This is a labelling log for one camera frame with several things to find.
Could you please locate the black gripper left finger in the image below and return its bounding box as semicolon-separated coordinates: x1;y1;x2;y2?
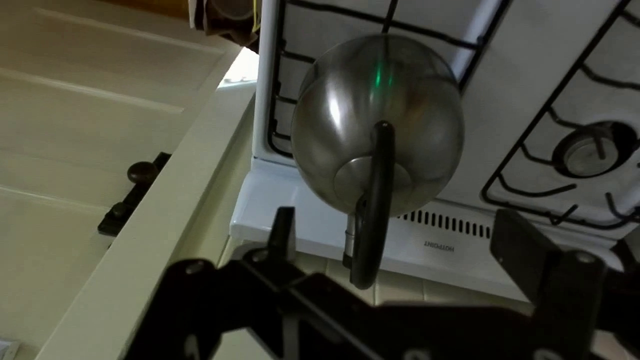
123;206;377;360

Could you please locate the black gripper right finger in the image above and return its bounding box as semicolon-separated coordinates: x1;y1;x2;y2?
412;206;640;360

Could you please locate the silver kettle with black handle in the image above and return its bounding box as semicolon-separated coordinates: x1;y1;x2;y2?
291;33;467;290

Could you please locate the round gas burner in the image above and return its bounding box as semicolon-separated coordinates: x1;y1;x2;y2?
550;120;640;181

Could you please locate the white gas stove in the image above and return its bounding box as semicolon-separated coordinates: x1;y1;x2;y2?
228;0;640;303

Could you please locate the black cabinet handle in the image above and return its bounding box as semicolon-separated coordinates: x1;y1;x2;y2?
96;150;174;237

